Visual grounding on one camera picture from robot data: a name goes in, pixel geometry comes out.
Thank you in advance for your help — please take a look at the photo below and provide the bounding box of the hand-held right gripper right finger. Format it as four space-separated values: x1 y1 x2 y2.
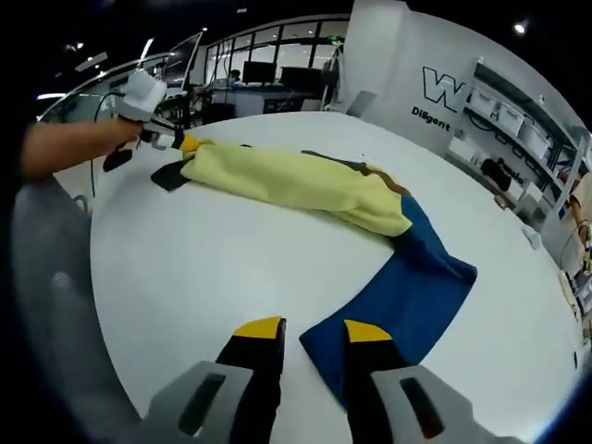
342 318 485 444

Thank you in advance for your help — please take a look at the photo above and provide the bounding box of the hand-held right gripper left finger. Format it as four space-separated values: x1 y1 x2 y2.
146 314 287 444

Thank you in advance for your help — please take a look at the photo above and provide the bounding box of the yellow garment with dark sleeves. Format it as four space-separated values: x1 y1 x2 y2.
150 132 478 412

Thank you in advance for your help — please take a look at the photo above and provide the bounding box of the person's left hand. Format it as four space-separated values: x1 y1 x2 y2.
104 115 142 154

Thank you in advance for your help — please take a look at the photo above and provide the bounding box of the dark office desk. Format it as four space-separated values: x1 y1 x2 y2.
207 82 325 122

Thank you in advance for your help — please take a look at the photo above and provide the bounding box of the black computer monitor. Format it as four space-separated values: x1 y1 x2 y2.
280 67 324 88
242 60 279 86

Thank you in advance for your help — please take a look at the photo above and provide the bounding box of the grey chair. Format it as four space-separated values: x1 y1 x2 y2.
346 91 378 117

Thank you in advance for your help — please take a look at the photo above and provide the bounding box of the black bag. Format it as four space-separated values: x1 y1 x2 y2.
480 159 512 191

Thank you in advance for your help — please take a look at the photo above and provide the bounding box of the white box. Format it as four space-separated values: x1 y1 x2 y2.
449 137 480 164

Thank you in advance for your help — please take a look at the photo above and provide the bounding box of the grey metal shelving rack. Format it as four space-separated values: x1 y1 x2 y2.
455 55 592 228

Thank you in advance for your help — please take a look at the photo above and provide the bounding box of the white plastic storage bin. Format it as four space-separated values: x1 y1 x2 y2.
497 99 527 134
475 86 500 115
520 117 552 156

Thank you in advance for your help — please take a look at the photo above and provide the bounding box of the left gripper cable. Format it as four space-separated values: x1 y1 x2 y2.
90 91 125 214

